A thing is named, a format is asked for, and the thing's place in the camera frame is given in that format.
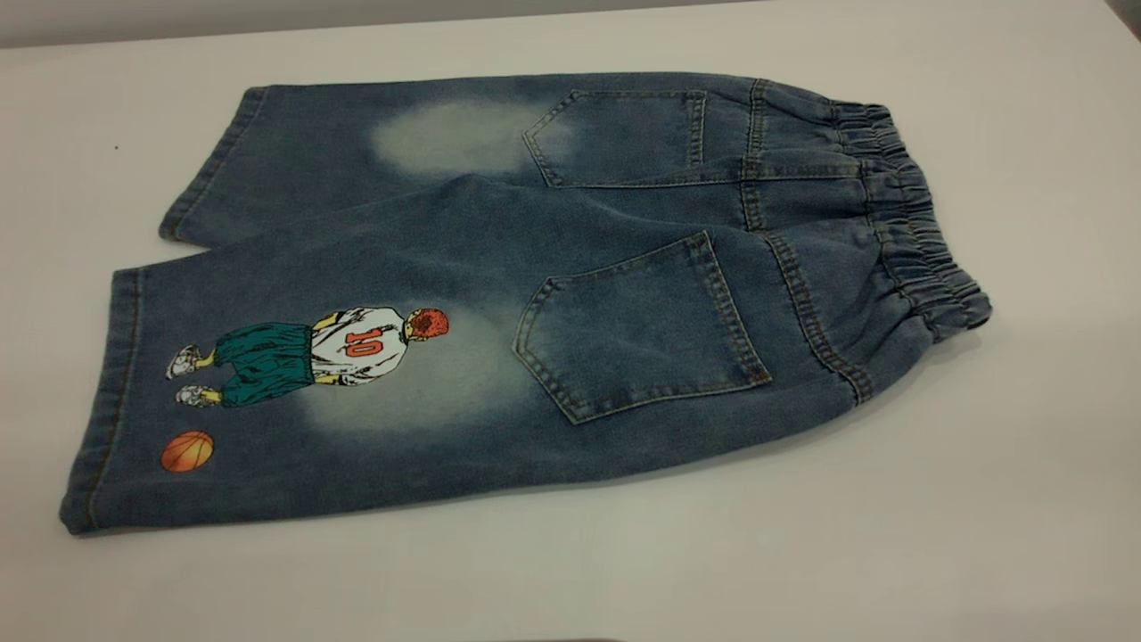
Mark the blue denim shorts basketball print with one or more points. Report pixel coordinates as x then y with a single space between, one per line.
535 267

